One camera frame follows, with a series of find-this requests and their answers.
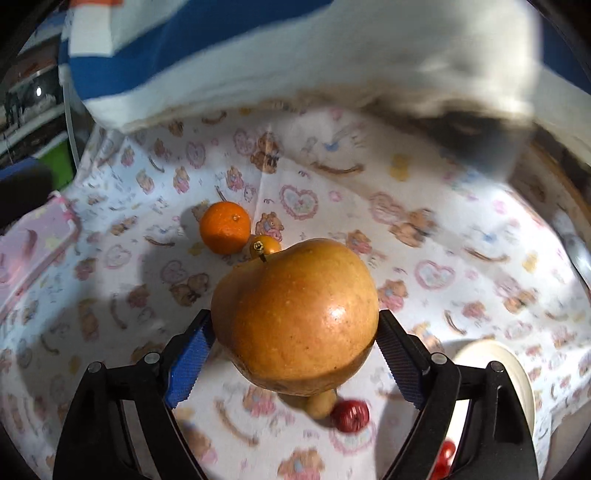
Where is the striped blanket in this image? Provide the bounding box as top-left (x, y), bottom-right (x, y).
top-left (58, 0), bottom-right (591, 153)

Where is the red textured fruit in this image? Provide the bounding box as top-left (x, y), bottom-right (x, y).
top-left (330, 399), bottom-right (371, 433)

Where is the small pale green fruit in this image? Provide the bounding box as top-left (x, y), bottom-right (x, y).
top-left (307, 390), bottom-right (337, 420)

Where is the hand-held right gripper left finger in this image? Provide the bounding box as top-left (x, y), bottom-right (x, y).
top-left (53, 310), bottom-right (215, 480)

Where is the pink box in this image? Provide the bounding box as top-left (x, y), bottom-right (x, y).
top-left (0, 194), bottom-right (82, 319)

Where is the cream round plate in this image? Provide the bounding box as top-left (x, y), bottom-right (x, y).
top-left (452, 339), bottom-right (536, 467)

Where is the small orange citrus fruit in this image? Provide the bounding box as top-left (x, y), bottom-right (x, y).
top-left (249, 234), bottom-right (281, 260)

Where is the orange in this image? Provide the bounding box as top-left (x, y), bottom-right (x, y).
top-left (199, 202), bottom-right (252, 254)

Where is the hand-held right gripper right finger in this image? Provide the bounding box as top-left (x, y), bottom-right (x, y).
top-left (376, 310), bottom-right (540, 480)

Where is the bear printed cloth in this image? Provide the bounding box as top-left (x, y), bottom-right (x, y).
top-left (0, 106), bottom-right (591, 480)

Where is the storage shelf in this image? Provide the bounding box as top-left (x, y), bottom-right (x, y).
top-left (0, 28), bottom-right (77, 185)

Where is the large yellow apple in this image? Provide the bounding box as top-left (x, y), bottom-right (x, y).
top-left (211, 239), bottom-right (380, 397)

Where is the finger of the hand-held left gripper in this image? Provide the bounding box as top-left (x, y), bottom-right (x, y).
top-left (0, 157), bottom-right (54, 229)

